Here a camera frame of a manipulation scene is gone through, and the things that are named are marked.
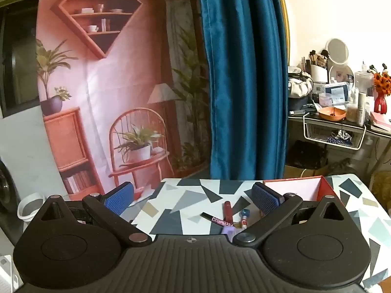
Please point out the white cloth pouch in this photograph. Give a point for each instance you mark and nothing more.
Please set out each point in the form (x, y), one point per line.
(299, 87)

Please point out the red cardboard box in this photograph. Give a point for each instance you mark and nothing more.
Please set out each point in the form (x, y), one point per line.
(293, 189)

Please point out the blue patterned bundle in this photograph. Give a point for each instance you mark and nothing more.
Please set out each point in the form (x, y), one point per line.
(340, 137)

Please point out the white round vanity mirror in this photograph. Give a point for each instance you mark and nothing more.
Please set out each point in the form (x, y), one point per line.
(337, 50)

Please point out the pink book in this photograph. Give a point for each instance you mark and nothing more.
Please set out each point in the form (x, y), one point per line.
(380, 119)

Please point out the grey mottled bundle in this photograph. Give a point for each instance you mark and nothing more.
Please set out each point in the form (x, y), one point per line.
(342, 166)

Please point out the white brush holder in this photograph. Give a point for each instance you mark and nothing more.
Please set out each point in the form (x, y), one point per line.
(317, 73)

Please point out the orange artificial flowers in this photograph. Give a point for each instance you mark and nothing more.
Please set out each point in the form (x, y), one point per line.
(381, 81)

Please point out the red vase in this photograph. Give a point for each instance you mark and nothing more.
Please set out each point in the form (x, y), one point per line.
(380, 103)

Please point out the cotton swab jar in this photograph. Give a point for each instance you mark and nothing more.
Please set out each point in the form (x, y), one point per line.
(352, 113)

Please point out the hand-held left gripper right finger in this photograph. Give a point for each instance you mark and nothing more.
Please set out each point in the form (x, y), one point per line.
(265, 200)

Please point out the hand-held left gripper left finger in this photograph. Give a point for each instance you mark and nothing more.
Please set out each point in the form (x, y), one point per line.
(119, 197)

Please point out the white plastic basket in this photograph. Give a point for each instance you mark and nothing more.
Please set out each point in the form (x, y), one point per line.
(27, 206)

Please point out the wall poster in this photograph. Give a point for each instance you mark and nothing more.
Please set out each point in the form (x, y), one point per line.
(122, 67)

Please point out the blue curtain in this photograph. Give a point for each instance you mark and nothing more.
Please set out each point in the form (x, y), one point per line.
(244, 67)

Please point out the tall white bottle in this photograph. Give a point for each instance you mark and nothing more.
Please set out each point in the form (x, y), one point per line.
(361, 110)

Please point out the orange bowl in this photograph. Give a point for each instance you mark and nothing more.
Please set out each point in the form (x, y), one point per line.
(331, 114)

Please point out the red marker pen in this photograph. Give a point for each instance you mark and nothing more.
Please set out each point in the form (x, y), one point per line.
(227, 210)

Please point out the brown cardboard box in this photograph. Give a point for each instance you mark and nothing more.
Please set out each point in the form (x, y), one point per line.
(302, 172)

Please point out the black checkered pen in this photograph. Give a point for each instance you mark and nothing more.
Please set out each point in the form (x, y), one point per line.
(213, 218)

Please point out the white desk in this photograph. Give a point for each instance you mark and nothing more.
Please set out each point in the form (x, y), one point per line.
(296, 120)

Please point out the clear plastic container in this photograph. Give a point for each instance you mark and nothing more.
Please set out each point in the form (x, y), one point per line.
(363, 82)

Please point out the tan straw bundle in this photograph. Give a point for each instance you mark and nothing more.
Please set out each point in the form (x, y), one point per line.
(383, 186)

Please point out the blue and white box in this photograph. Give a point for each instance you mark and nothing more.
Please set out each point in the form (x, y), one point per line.
(336, 93)

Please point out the black bag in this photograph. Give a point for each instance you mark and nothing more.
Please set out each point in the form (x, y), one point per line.
(307, 155)

